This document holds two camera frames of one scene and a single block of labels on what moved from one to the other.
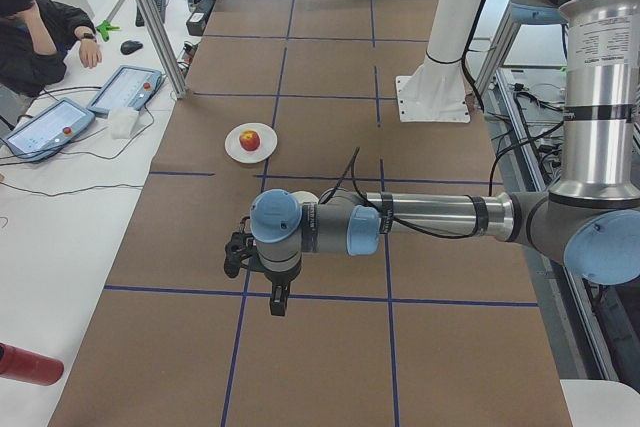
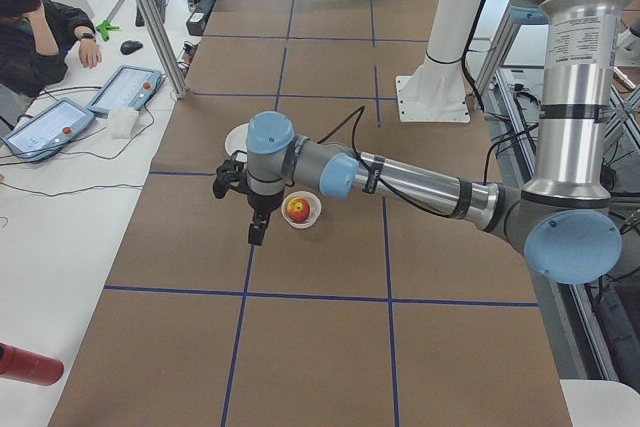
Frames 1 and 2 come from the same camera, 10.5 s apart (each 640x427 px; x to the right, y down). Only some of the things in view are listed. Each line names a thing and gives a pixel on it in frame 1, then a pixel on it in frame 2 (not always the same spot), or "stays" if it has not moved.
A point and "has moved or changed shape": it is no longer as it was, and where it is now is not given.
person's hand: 90,52 stays
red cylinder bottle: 26,366 stays
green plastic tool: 104,28 stays
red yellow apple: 249,140 has moved or changed shape
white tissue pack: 121,122 stays
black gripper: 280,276 → 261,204
